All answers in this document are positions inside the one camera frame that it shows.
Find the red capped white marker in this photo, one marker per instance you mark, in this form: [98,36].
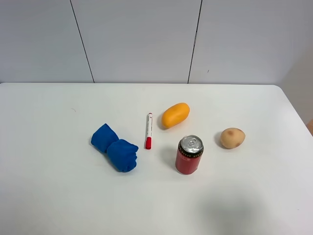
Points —
[149,125]

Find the red soda can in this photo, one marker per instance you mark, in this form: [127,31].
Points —
[190,150]

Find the brown potato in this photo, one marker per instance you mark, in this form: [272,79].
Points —
[232,137]

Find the orange yellow mango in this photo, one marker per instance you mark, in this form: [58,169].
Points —
[175,115]

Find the blue crumpled cloth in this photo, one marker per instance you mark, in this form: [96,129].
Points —
[120,152]

